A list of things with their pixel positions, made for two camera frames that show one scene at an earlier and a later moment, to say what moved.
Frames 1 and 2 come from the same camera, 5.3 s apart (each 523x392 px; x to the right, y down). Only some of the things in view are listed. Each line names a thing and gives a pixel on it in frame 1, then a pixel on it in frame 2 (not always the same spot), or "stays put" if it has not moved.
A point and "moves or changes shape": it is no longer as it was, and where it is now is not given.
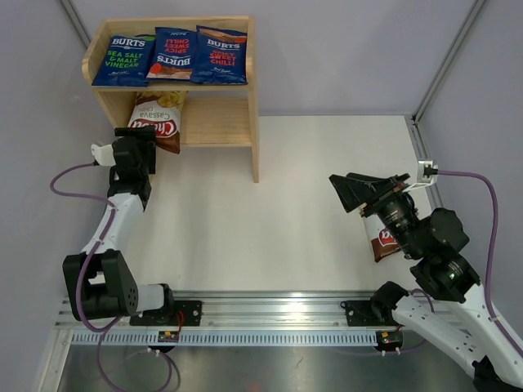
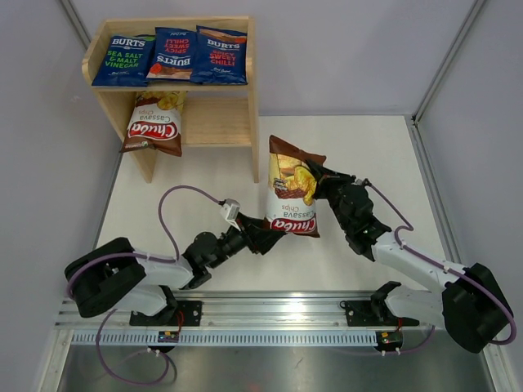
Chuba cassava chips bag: (160, 110) stays put
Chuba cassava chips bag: (383, 242) moves or changes shape
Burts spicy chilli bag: (174, 55) stays put
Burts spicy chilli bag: (220, 56) stays put
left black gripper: (145, 139) to (257, 237)
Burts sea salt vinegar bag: (127, 61) stays put
